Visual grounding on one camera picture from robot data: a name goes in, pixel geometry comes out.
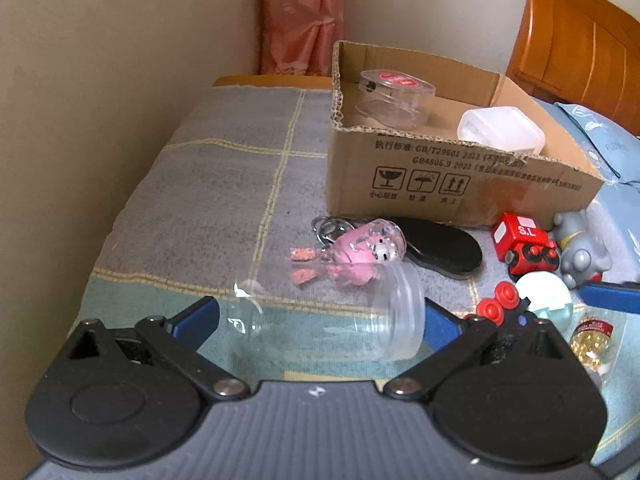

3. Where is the cardboard box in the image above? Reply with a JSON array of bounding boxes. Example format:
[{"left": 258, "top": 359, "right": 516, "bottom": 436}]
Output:
[{"left": 325, "top": 40, "right": 606, "bottom": 231}]

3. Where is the red and black toy train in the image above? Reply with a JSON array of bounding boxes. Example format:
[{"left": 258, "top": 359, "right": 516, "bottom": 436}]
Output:
[{"left": 462, "top": 282, "right": 536, "bottom": 335}]

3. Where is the white plastic box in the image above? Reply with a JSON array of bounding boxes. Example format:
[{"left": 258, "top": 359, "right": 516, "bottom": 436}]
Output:
[{"left": 457, "top": 106, "right": 546, "bottom": 157}]

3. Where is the clear round container red lid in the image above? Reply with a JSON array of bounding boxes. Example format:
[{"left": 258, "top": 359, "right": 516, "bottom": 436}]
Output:
[{"left": 356, "top": 69, "right": 437, "bottom": 130}]

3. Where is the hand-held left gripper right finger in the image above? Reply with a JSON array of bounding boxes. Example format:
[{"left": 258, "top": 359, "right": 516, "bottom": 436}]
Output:
[{"left": 382, "top": 297, "right": 571, "bottom": 403}]

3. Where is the pink curtain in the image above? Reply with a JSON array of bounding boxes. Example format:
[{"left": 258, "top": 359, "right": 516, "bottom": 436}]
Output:
[{"left": 257, "top": 0, "right": 347, "bottom": 77}]

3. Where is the green and white capsule ball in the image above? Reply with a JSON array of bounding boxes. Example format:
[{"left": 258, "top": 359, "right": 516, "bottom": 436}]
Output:
[{"left": 515, "top": 271, "right": 573, "bottom": 331}]

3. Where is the wooden headboard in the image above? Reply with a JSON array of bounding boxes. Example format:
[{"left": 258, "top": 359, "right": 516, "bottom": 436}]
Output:
[{"left": 506, "top": 0, "right": 640, "bottom": 137}]

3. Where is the grey elephant toy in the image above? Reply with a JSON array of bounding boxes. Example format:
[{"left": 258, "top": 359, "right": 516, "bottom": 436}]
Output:
[{"left": 550, "top": 208, "right": 614, "bottom": 289}]

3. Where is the gold bead bottle red label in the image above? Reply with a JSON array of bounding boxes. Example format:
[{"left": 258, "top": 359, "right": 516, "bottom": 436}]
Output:
[{"left": 567, "top": 310, "right": 629, "bottom": 387}]

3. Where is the red toy truck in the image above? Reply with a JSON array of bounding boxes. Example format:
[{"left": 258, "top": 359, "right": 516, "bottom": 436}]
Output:
[{"left": 491, "top": 212, "right": 559, "bottom": 276}]

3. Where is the grey checked blanket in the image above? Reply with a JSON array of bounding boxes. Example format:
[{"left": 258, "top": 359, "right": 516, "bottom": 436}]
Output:
[{"left": 75, "top": 85, "right": 621, "bottom": 391}]

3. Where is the blue floral bedsheet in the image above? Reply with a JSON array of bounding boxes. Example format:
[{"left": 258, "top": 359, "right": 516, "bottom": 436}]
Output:
[{"left": 530, "top": 95, "right": 640, "bottom": 283}]

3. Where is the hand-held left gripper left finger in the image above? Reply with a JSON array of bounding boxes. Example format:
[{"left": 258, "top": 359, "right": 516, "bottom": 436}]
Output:
[{"left": 67, "top": 296, "right": 251, "bottom": 404}]

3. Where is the pink keychain toy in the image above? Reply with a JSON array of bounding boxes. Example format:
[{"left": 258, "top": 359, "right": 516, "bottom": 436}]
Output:
[{"left": 311, "top": 216, "right": 406, "bottom": 291}]

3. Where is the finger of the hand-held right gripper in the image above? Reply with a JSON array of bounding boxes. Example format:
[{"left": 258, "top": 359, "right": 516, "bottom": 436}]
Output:
[{"left": 580, "top": 281, "right": 640, "bottom": 307}]

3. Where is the blue floral pillow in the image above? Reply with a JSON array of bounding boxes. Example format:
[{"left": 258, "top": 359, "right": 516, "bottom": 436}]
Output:
[{"left": 552, "top": 102, "right": 640, "bottom": 184}]

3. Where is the black shoe insole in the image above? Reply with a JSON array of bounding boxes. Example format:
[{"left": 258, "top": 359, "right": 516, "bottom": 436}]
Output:
[{"left": 385, "top": 217, "right": 484, "bottom": 280}]

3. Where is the clear plastic jar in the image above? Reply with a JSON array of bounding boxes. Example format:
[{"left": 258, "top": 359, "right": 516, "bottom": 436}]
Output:
[{"left": 225, "top": 262, "right": 427, "bottom": 364}]

